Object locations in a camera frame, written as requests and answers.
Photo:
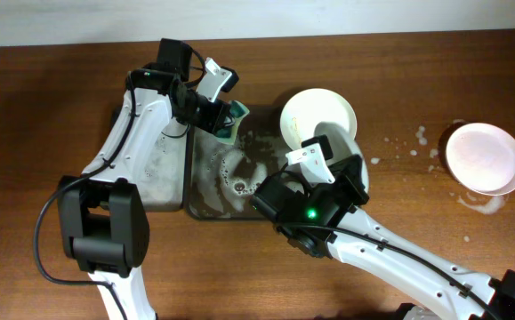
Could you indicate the pale blue plate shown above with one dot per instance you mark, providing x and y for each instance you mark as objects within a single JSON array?
[{"x": 343, "y": 146}]

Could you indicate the cream white plate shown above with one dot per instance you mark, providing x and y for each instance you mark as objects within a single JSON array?
[{"x": 309, "y": 108}]

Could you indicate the pink plate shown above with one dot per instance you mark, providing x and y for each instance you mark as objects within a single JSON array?
[{"x": 481, "y": 157}]

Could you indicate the black soapy water tray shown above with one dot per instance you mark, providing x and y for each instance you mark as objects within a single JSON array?
[{"x": 156, "y": 160}]

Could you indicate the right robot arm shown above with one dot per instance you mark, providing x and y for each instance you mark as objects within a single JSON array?
[{"x": 328, "y": 221}]

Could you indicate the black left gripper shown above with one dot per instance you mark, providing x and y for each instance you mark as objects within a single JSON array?
[{"x": 221, "y": 118}]

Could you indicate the dark large wash tray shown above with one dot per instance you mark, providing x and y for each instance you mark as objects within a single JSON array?
[{"x": 223, "y": 177}]

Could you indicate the green yellow sponge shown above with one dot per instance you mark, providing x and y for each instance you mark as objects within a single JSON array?
[{"x": 227, "y": 134}]

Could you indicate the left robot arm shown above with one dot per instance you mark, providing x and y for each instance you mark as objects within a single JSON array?
[{"x": 103, "y": 223}]

